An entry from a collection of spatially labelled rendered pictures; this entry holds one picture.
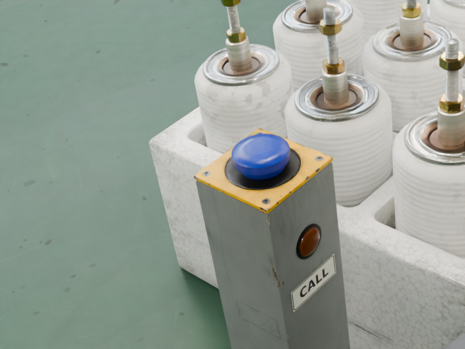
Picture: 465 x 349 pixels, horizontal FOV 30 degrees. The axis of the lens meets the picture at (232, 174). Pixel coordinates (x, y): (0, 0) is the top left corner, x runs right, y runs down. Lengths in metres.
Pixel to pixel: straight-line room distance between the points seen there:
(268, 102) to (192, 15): 0.74
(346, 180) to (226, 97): 0.14
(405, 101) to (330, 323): 0.25
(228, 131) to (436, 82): 0.20
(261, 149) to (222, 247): 0.08
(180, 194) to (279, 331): 0.30
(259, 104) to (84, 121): 0.53
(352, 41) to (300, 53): 0.05
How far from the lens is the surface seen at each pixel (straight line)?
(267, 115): 0.84
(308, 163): 0.60
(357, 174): 0.78
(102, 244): 1.07
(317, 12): 0.92
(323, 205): 0.62
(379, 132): 0.77
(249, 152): 0.59
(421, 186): 0.71
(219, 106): 0.83
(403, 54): 0.84
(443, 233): 0.73
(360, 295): 0.79
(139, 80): 1.39
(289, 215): 0.59
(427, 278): 0.72
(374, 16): 0.99
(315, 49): 0.90
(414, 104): 0.85
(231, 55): 0.84
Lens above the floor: 0.67
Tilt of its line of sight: 36 degrees down
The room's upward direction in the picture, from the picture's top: 10 degrees counter-clockwise
